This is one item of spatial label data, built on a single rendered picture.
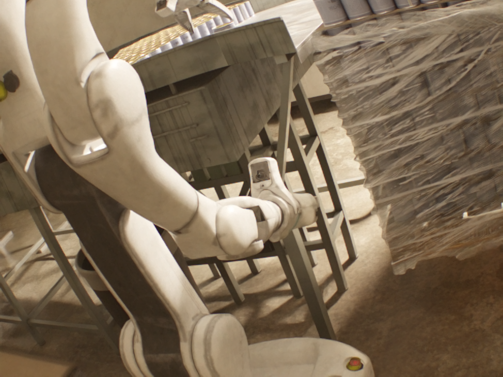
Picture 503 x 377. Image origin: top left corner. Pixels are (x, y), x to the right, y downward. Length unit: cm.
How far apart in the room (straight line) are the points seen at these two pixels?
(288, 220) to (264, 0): 176
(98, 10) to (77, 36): 434
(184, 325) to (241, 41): 68
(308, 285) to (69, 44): 128
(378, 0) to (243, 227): 70
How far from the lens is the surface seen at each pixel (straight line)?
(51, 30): 54
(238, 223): 72
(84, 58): 54
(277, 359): 149
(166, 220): 64
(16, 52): 77
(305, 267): 162
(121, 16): 474
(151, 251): 91
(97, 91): 53
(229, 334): 100
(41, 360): 248
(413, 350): 181
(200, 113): 146
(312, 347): 144
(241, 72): 163
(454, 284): 203
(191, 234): 68
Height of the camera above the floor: 129
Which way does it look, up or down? 21 degrees down
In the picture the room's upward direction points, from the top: 22 degrees counter-clockwise
